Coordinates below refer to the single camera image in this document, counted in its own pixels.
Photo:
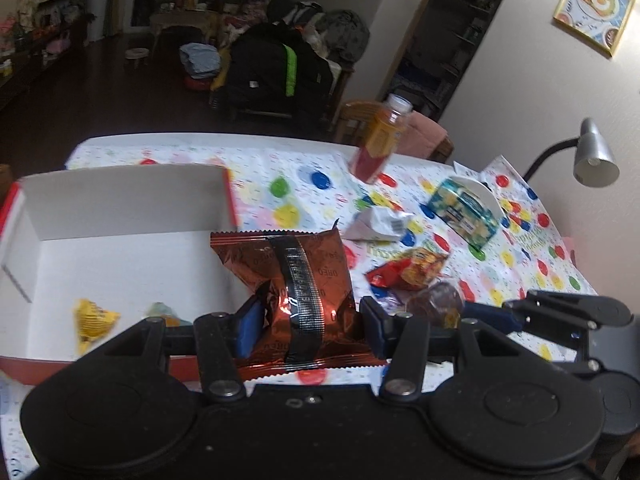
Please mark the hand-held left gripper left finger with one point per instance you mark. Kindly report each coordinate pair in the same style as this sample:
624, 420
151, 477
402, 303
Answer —
247, 327

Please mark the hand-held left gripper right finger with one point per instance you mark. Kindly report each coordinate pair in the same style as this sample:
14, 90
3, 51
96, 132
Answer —
375, 327

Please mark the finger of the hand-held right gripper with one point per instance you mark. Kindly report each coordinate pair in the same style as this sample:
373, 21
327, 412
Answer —
487, 314
575, 352

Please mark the purple candy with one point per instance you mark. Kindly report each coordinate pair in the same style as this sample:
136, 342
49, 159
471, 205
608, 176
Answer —
390, 302

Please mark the dark brown snack packet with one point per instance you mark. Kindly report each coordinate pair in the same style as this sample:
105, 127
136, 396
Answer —
435, 302

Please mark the red and yellow snack packet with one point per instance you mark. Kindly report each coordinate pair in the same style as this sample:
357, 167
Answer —
415, 270

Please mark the red-brown foil snack packet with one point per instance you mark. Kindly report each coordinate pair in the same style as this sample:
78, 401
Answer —
300, 270

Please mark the white cardboard box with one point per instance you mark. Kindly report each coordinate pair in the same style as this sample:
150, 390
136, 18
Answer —
125, 260

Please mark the green-yellow wrapped candy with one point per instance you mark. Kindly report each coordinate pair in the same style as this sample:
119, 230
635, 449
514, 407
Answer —
162, 312

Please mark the white crumpled packet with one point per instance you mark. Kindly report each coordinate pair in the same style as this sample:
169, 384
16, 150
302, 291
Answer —
380, 225

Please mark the blue-green snack bag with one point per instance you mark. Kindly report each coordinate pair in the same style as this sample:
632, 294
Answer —
465, 210

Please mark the white bowl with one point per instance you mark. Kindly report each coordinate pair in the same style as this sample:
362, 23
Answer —
487, 191

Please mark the spotted tablecloth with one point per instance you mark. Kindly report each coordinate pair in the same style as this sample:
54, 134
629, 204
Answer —
310, 200

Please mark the yellow wrapped candy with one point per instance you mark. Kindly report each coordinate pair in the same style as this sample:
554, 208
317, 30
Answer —
92, 320

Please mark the orange juice bottle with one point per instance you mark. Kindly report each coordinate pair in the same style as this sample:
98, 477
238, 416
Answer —
377, 140

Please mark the pink cloth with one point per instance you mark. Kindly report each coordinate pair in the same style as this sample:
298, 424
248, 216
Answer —
425, 135

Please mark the silver desk lamp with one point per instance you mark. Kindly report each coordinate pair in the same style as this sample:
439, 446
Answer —
592, 150

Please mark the wooden chair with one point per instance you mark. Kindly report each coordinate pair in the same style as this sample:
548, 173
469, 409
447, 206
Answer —
350, 120

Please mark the red basin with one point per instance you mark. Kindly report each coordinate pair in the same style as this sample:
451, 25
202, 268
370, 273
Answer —
197, 83

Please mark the black bag with green stripe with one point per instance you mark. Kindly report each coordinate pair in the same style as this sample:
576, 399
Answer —
265, 70

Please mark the blue-grey cloth pile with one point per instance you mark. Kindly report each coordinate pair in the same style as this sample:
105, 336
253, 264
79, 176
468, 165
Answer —
200, 57

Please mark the small white stool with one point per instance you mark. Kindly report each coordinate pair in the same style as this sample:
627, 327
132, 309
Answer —
137, 55

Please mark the grey jacket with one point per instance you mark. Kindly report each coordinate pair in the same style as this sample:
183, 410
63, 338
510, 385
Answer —
345, 30

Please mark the low table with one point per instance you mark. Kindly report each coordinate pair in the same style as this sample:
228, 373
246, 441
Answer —
185, 20

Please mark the pink plush toy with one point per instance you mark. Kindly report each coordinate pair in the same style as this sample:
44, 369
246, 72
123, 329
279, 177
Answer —
57, 42

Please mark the low dark cabinet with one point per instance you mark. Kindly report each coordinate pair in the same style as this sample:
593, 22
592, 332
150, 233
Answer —
30, 60

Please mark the gold-framed wall picture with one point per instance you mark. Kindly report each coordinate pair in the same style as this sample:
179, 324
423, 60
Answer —
595, 5

